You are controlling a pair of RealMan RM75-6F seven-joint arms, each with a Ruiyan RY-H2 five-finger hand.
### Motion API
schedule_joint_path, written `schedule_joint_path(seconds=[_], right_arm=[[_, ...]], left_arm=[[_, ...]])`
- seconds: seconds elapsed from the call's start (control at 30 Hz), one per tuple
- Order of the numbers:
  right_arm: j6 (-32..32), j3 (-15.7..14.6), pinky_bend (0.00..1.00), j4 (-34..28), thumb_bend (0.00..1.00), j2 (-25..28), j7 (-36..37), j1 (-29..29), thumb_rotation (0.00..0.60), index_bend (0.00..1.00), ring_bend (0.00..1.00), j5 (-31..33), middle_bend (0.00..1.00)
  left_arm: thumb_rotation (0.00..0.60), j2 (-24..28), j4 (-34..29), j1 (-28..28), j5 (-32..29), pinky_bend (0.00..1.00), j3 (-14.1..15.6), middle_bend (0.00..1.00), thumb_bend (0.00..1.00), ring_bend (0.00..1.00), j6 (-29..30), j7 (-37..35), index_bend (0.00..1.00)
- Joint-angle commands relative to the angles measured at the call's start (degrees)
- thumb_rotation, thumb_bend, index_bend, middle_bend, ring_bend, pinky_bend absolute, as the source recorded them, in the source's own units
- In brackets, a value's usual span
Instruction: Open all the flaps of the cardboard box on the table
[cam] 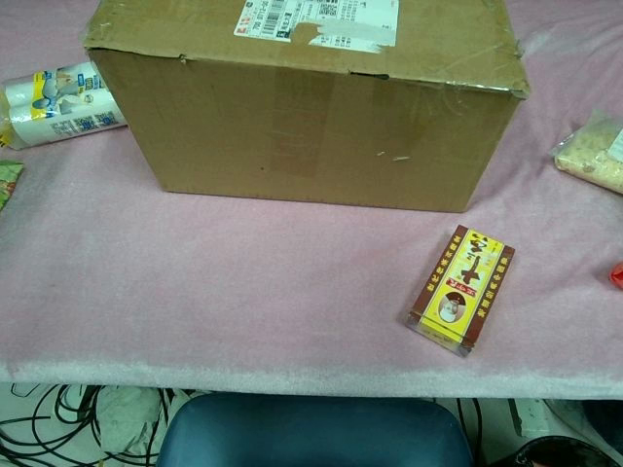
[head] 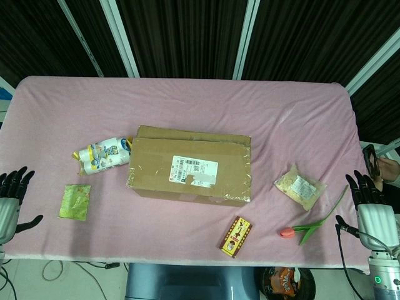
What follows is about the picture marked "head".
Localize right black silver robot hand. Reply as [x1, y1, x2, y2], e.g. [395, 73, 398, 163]
[335, 170, 398, 251]

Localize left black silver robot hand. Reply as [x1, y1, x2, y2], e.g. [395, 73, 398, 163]
[0, 166, 44, 245]

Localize brown cardboard box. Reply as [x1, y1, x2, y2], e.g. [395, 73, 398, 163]
[125, 124, 253, 208]

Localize person's hand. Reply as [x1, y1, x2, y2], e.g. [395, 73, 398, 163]
[376, 157, 400, 184]

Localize black smartphone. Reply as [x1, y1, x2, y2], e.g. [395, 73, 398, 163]
[362, 144, 381, 181]

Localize artificial orange tulip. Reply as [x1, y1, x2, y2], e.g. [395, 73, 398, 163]
[279, 184, 349, 246]

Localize green snack packet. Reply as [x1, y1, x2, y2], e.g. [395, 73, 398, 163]
[58, 184, 92, 222]

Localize clear bag of beige grains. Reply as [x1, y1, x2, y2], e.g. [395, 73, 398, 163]
[274, 164, 328, 212]

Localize black bin with orange wrapper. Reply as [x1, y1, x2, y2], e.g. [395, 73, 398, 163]
[261, 266, 316, 300]

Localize pack of white bag rolls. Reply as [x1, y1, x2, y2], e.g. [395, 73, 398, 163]
[72, 136, 134, 176]

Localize red yellow small carton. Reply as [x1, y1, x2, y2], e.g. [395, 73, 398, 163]
[217, 215, 254, 259]

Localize pink tablecloth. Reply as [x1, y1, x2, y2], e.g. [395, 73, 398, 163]
[0, 75, 385, 276]

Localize black floor cables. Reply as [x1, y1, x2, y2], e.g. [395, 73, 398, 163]
[0, 261, 121, 300]

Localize silver aluminium profile rail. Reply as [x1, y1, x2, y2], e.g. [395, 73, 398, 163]
[359, 140, 400, 161]

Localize white aluminium frame post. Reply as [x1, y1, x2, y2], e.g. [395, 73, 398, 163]
[232, 0, 260, 81]
[345, 40, 400, 96]
[57, 0, 104, 78]
[99, 0, 140, 78]

